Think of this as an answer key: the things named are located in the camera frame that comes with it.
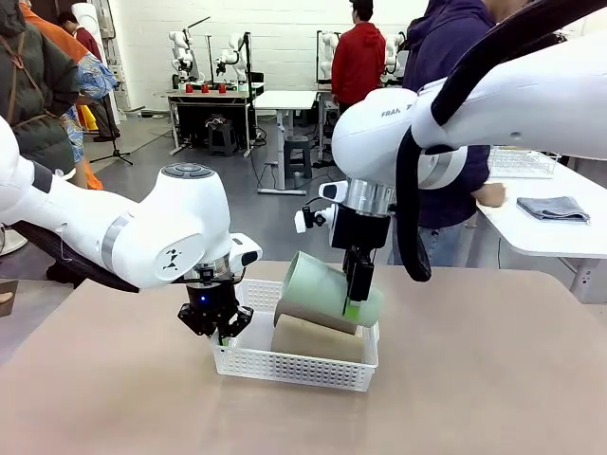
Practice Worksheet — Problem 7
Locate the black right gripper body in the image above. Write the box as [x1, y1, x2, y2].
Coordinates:
[329, 203, 393, 252]

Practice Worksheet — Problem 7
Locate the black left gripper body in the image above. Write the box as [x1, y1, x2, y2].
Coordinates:
[186, 282, 240, 329]

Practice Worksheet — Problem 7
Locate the light green plastic cup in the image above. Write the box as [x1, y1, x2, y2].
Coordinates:
[273, 249, 386, 336]

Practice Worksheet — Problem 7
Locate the white perforated plastic basket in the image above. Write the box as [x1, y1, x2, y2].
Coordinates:
[211, 278, 381, 393]

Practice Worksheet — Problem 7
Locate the person's left forearm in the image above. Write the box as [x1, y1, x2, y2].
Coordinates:
[467, 144, 492, 191]

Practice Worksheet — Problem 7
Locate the person's left hand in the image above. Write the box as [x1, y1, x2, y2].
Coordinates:
[472, 181, 508, 209]

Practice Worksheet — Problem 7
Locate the grey plastic step stool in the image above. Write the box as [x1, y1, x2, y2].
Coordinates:
[283, 135, 314, 181]

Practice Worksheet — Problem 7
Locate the black fabric heap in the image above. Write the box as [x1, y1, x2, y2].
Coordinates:
[46, 262, 91, 289]

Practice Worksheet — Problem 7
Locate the white background workbench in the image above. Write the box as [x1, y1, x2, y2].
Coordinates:
[315, 81, 340, 157]

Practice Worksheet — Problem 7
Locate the white standing desk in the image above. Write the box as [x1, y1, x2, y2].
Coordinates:
[252, 89, 319, 196]

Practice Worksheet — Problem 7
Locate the dark grey stool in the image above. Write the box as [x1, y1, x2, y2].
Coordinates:
[206, 118, 237, 157]

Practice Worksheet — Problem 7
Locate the person in red hoodie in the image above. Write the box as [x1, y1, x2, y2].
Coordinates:
[330, 0, 388, 118]

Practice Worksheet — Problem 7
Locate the white side table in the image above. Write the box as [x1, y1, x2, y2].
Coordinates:
[475, 151, 607, 305]

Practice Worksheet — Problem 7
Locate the black microphone stand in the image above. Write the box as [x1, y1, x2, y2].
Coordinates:
[88, 92, 135, 167]

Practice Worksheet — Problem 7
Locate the grey folded towel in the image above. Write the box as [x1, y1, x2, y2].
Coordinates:
[515, 194, 592, 226]

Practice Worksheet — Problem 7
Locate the person in navy hoodie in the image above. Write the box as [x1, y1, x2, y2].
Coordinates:
[391, 0, 508, 267]

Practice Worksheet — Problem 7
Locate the white round stand base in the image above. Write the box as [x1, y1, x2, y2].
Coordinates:
[0, 223, 29, 257]

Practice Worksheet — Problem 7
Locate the mannequin in orange blue clothes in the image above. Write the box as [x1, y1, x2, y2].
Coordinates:
[18, 0, 120, 191]

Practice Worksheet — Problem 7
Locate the mannequin in dark green jacket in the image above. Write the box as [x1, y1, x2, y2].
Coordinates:
[0, 0, 82, 174]

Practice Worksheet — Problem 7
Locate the person in maroon top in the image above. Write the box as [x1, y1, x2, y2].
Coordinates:
[56, 10, 122, 143]

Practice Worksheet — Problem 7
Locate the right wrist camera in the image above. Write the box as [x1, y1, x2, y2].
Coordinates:
[293, 204, 339, 234]

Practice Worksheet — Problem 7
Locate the black right arm cable sleeve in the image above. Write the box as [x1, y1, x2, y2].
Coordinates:
[395, 0, 607, 283]

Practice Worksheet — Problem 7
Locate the black arm cable sleeve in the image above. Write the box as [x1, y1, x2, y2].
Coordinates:
[395, 0, 607, 283]
[9, 220, 142, 295]

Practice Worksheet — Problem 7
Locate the black left arm cable sleeve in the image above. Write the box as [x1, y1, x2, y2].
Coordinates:
[9, 220, 142, 295]

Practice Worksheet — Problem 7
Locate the white wire rack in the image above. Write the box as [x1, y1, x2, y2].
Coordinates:
[487, 145, 564, 180]

